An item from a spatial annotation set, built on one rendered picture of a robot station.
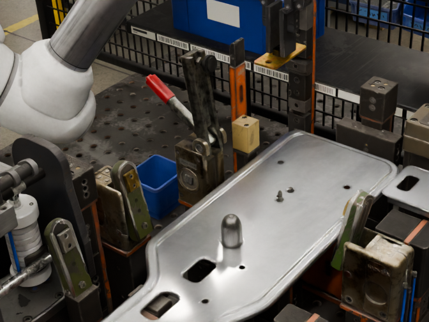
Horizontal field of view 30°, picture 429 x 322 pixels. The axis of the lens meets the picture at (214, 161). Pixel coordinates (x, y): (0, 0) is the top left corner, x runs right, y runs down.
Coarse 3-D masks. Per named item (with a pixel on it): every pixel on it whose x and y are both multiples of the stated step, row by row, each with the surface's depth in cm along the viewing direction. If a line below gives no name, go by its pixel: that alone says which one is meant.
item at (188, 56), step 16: (192, 64) 123; (208, 64) 122; (192, 80) 125; (208, 80) 127; (192, 96) 127; (208, 96) 129; (192, 112) 128; (208, 112) 130; (208, 128) 132; (208, 144) 130
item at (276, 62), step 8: (296, 48) 115; (304, 48) 115; (264, 56) 113; (272, 56) 113; (280, 56) 113; (288, 56) 113; (256, 64) 112; (264, 64) 111; (272, 64) 111; (280, 64) 111
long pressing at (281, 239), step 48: (288, 144) 141; (336, 144) 141; (240, 192) 130; (288, 192) 129; (336, 192) 129; (192, 240) 120; (288, 240) 119; (336, 240) 120; (144, 288) 112; (192, 288) 112; (240, 288) 111; (288, 288) 112
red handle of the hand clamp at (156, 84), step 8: (152, 80) 133; (160, 80) 133; (152, 88) 133; (160, 88) 132; (168, 88) 133; (160, 96) 133; (168, 96) 132; (168, 104) 133; (176, 104) 132; (176, 112) 133; (184, 112) 132; (184, 120) 132; (192, 120) 132; (192, 128) 132
